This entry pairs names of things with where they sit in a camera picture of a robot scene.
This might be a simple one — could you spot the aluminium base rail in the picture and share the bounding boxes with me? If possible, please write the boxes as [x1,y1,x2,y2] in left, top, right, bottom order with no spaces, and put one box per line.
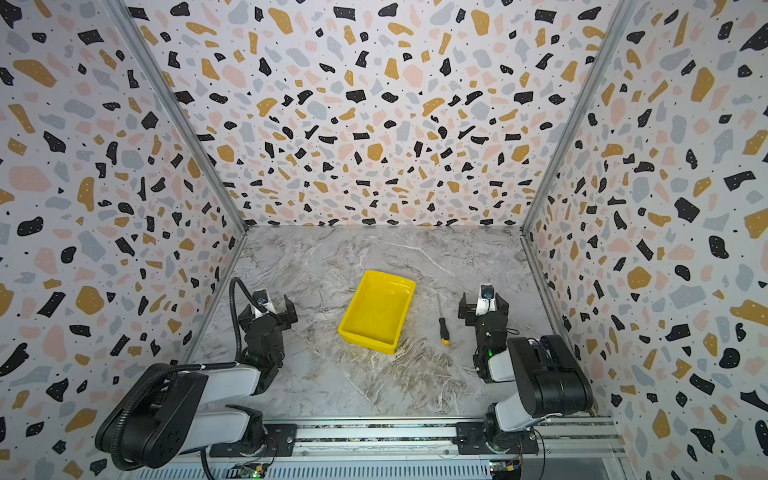
[115,416,634,479]

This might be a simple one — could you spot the black yellow handled screwdriver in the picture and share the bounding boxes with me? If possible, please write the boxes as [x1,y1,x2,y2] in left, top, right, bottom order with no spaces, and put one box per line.
[436,296,451,346]

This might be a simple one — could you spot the yellow plastic bin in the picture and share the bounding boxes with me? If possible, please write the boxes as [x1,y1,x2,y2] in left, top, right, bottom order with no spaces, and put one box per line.
[338,270,416,355]

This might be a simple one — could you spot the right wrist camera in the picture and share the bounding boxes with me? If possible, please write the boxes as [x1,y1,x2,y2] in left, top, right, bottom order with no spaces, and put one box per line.
[475,284,497,316]

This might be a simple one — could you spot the left aluminium corner post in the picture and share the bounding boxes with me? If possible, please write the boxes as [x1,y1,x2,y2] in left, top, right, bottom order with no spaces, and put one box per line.
[102,1,248,236]

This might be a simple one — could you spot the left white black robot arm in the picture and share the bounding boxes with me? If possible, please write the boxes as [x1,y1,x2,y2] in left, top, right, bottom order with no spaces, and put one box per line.
[95,290,298,471]

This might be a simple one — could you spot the aluminium corner post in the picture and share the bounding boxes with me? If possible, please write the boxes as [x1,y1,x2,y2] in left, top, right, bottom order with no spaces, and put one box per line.
[102,1,248,236]
[521,0,637,237]

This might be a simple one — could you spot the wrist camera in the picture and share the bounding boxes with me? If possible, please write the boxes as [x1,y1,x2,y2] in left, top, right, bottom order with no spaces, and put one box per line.
[475,284,497,316]
[251,289,277,318]

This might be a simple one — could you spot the right aluminium corner post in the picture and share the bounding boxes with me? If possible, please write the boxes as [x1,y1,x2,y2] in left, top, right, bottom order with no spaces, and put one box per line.
[521,0,637,237]

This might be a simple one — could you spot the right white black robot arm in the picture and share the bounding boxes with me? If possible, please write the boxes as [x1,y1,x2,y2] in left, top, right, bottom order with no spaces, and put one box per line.
[457,285,593,453]

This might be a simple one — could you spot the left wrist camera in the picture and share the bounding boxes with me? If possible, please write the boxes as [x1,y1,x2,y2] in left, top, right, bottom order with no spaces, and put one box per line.
[251,289,277,318]

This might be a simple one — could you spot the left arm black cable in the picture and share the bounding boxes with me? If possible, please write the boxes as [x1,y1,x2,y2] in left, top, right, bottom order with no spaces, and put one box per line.
[228,276,268,361]

